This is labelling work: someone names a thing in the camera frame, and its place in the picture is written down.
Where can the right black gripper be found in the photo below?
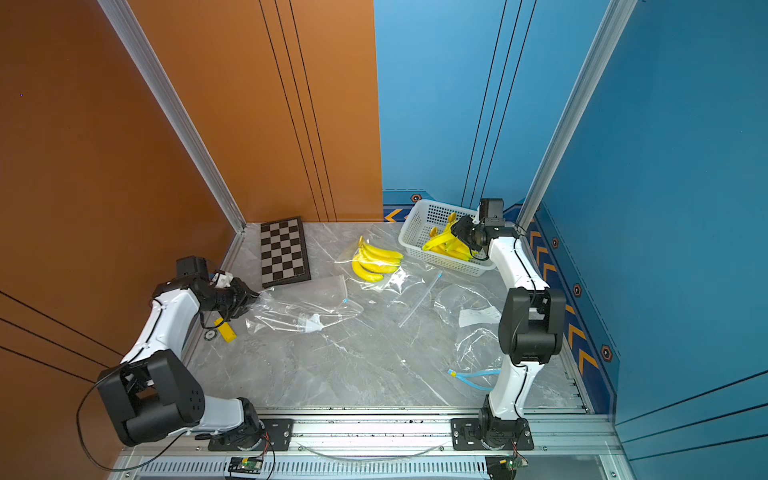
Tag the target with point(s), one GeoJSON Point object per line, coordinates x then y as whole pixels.
{"type": "Point", "coordinates": [461, 229]}

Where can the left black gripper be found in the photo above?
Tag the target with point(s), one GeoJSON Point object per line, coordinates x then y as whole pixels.
{"type": "Point", "coordinates": [244, 297]}

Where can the bagged banana bunch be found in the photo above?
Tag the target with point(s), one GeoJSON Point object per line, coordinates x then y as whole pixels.
{"type": "Point", "coordinates": [374, 271]}

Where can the clear zip-top bag blue seal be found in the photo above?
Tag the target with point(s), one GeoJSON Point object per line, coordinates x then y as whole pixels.
{"type": "Point", "coordinates": [478, 358]}

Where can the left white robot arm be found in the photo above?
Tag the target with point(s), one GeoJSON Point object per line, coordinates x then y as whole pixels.
{"type": "Point", "coordinates": [151, 394]}

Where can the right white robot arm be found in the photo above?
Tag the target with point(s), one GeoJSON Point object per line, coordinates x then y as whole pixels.
{"type": "Point", "coordinates": [530, 330]}

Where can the small yellow block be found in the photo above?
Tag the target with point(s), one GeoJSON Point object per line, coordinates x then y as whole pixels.
{"type": "Point", "coordinates": [225, 330]}

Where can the white plastic basket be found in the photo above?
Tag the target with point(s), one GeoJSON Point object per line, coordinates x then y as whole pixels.
{"type": "Point", "coordinates": [426, 235]}

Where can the brown checkered chessboard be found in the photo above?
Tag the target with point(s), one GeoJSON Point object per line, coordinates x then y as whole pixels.
{"type": "Point", "coordinates": [284, 254]}

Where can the left green circuit board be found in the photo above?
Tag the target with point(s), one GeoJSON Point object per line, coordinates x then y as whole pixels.
{"type": "Point", "coordinates": [245, 466]}

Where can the green circuit board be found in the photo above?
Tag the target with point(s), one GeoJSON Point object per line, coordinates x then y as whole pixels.
{"type": "Point", "coordinates": [245, 466]}
{"type": "Point", "coordinates": [505, 467]}

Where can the right green circuit board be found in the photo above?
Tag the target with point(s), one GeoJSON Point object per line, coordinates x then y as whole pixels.
{"type": "Point", "coordinates": [505, 467]}

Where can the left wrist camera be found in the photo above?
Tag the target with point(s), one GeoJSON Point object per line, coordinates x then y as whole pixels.
{"type": "Point", "coordinates": [222, 279]}

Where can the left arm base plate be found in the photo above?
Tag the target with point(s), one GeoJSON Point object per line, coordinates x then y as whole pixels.
{"type": "Point", "coordinates": [273, 433]}

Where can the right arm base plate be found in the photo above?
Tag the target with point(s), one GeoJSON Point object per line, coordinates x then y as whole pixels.
{"type": "Point", "coordinates": [470, 434]}

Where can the aluminium front rail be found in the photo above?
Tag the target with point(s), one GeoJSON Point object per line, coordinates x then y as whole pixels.
{"type": "Point", "coordinates": [404, 432]}

